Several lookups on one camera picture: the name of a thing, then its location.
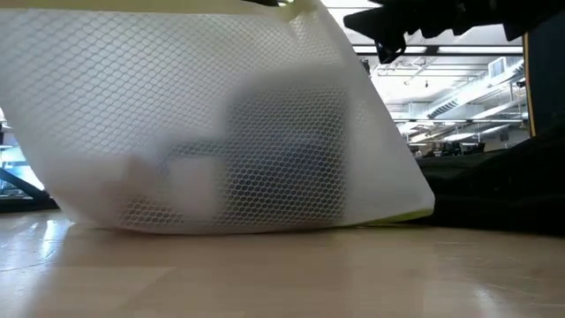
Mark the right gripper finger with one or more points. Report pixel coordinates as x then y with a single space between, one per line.
390 50
375 22

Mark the blue smartphone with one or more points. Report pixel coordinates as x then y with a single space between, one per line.
287 181

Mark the black aluminium table frame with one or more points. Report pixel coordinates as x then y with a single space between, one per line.
22 204

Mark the white mesh pouch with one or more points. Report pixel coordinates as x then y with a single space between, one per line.
132 88

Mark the red-white playing card box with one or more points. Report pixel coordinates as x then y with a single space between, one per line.
194 185

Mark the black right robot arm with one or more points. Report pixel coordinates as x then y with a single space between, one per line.
534 13

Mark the large black partition curtain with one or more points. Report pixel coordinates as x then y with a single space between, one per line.
549 88

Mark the background robot workstation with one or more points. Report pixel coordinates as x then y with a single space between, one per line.
450 149

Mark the black fabric backpack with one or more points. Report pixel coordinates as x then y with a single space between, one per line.
507 190

